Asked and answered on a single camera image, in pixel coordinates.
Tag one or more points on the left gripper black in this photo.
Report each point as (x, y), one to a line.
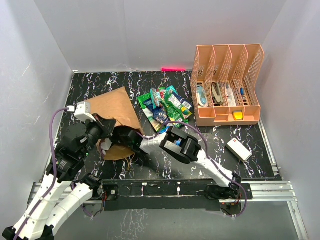
(107, 125)

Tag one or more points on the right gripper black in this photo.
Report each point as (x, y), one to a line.
(115, 130)

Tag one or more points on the brown paper bag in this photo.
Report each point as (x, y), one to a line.
(117, 105)

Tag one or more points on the green Chuba cassava chips bag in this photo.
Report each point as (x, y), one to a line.
(142, 100)

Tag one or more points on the dark blue snack bag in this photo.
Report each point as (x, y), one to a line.
(150, 106)

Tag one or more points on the teal red candy bag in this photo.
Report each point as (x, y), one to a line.
(158, 95)

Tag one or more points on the green white snack bag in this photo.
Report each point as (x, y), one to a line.
(180, 105)

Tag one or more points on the blue white snack bag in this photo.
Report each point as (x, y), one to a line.
(166, 112)

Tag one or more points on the small blue snack packet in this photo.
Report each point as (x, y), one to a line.
(164, 130)

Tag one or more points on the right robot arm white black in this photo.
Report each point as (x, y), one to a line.
(185, 149)

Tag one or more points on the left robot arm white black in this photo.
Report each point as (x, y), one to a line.
(45, 215)

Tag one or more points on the pink tape strip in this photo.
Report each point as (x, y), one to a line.
(172, 69)

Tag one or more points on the blue white tape dispenser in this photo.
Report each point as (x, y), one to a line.
(201, 96)

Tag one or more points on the grey stapler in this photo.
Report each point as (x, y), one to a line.
(216, 93)

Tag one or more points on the white small packet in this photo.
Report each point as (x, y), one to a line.
(230, 96)

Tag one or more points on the orange plastic desk organizer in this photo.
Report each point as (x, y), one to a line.
(239, 66)

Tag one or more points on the yellow small object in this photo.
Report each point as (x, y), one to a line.
(238, 115)

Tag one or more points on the white flat box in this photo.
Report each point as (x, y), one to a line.
(239, 150)

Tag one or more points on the blue small connector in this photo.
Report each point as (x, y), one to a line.
(242, 91)

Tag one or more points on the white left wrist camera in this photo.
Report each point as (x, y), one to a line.
(82, 111)

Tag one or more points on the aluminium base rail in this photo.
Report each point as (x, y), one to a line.
(176, 209)

